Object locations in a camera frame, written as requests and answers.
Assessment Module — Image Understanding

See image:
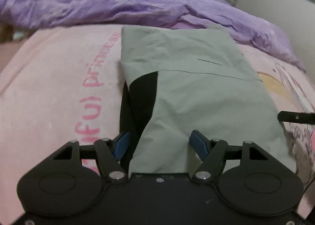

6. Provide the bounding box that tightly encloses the purple duvet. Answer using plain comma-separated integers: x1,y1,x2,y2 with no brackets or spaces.
1,0,305,70

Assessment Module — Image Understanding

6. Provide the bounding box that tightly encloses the grey and black coat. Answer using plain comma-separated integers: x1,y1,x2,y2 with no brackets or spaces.
121,26,297,173

